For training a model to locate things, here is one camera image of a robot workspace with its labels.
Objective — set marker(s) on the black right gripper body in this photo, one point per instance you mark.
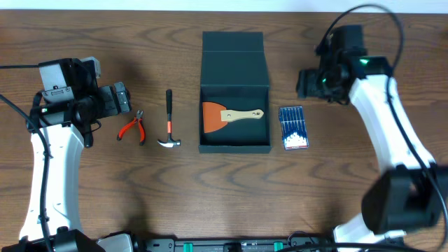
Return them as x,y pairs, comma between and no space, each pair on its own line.
318,85

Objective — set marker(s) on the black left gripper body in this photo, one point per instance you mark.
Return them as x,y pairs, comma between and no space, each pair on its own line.
119,98

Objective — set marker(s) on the blue screwdriver set case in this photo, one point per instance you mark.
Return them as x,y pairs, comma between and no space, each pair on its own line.
293,128

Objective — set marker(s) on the small black handled hammer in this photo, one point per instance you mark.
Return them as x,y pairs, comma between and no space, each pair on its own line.
169,143

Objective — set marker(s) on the orange scraper wooden handle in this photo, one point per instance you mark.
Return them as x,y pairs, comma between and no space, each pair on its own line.
217,116

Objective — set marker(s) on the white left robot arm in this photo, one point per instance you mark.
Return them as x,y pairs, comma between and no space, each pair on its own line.
62,115

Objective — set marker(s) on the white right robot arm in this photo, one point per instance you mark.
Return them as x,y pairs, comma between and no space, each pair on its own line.
411,191

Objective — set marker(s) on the dark green open box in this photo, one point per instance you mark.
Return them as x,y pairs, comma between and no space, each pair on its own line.
234,74

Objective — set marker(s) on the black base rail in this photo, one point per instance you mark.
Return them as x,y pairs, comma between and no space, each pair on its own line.
226,245

